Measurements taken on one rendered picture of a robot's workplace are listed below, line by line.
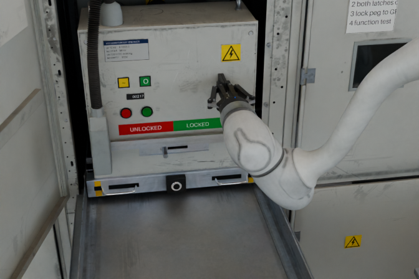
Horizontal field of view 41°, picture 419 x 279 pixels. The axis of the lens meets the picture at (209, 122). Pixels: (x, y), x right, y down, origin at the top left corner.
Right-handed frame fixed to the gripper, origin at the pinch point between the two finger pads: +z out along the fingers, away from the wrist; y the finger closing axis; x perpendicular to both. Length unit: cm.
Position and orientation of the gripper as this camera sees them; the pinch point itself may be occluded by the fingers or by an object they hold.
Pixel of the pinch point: (222, 83)
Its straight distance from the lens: 159.2
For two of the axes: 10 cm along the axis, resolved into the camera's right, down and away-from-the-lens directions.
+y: 9.9, -0.8, 1.4
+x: 0.0, -8.8, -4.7
